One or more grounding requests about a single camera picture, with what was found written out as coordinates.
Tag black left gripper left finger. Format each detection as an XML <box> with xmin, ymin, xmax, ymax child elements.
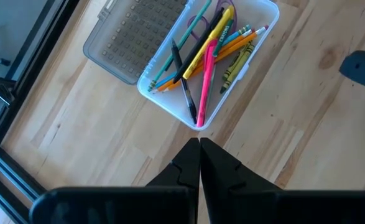
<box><xmin>146</xmin><ymin>138</ymin><xmax>201</xmax><ymax>189</ymax></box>

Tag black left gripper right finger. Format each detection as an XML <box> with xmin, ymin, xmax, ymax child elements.
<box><xmin>200</xmin><ymin>138</ymin><xmax>282</xmax><ymax>224</ymax></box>

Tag black retractable pen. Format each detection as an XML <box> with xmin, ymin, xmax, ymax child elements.
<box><xmin>170</xmin><ymin>38</ymin><xmax>198</xmax><ymax>124</ymax></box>

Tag pink highlighter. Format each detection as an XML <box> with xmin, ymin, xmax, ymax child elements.
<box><xmin>196</xmin><ymin>39</ymin><xmax>219</xmax><ymax>128</ymax></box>

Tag dark green crayon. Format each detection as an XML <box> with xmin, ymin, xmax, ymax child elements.
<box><xmin>219</xmin><ymin>51</ymin><xmax>251</xmax><ymax>95</ymax></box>

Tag yellow highlighter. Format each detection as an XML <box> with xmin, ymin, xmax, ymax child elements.
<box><xmin>182</xmin><ymin>4</ymin><xmax>235</xmax><ymax>81</ymax></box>

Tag yellow green crayon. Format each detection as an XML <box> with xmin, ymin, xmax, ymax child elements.
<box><xmin>221</xmin><ymin>42</ymin><xmax>256</xmax><ymax>81</ymax></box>

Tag orange pencil pink eraser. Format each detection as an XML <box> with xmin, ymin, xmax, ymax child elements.
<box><xmin>162</xmin><ymin>25</ymin><xmax>269</xmax><ymax>93</ymax></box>

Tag plain black stick pen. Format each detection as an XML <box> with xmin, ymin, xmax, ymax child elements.
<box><xmin>173</xmin><ymin>7</ymin><xmax>225</xmax><ymax>84</ymax></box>

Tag light orange pencil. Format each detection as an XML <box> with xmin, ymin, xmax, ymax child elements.
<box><xmin>157</xmin><ymin>28</ymin><xmax>254</xmax><ymax>93</ymax></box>

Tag blue pencil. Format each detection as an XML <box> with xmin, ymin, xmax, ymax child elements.
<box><xmin>152</xmin><ymin>24</ymin><xmax>252</xmax><ymax>91</ymax></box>

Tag teal pencil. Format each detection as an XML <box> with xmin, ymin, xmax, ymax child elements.
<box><xmin>147</xmin><ymin>0</ymin><xmax>213</xmax><ymax>93</ymax></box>

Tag dark green printed marker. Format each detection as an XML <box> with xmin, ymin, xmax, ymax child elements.
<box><xmin>212</xmin><ymin>19</ymin><xmax>235</xmax><ymax>58</ymax></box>

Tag purple scissors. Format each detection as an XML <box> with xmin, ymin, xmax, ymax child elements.
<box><xmin>187</xmin><ymin>0</ymin><xmax>238</xmax><ymax>41</ymax></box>

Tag clear plastic supply box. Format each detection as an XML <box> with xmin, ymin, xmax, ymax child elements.
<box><xmin>82</xmin><ymin>0</ymin><xmax>281</xmax><ymax>131</ymax></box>

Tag black table clamp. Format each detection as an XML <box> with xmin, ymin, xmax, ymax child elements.
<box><xmin>0</xmin><ymin>77</ymin><xmax>17</xmax><ymax>107</ymax></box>

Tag black aluminium table frame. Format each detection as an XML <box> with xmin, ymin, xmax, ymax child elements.
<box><xmin>0</xmin><ymin>0</ymin><xmax>80</xmax><ymax>224</ymax></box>

